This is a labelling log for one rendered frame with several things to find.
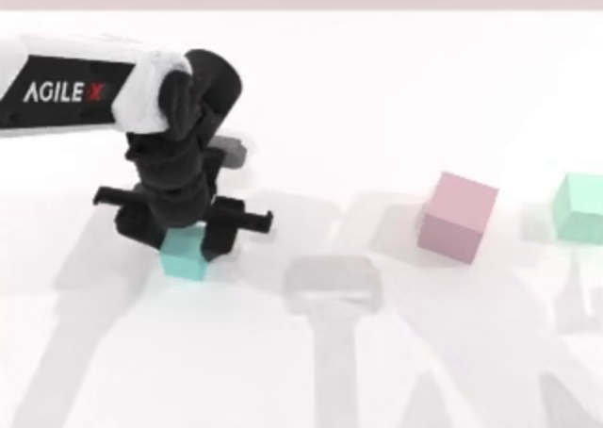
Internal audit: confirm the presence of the teal cube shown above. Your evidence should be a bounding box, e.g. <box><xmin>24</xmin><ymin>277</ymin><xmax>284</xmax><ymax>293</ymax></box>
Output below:
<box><xmin>158</xmin><ymin>224</ymin><xmax>211</xmax><ymax>283</ymax></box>

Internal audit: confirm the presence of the pink cube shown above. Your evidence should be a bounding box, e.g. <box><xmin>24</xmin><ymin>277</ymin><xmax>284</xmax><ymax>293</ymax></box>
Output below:
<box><xmin>416</xmin><ymin>171</ymin><xmax>499</xmax><ymax>265</ymax></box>

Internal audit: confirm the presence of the green cube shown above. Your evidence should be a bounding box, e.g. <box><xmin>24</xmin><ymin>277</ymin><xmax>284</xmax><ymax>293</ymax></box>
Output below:
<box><xmin>551</xmin><ymin>173</ymin><xmax>603</xmax><ymax>246</ymax></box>

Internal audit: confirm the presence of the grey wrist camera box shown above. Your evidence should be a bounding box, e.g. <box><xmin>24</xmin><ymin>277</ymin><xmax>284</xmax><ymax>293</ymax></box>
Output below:
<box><xmin>211</xmin><ymin>136</ymin><xmax>249</xmax><ymax>169</ymax></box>

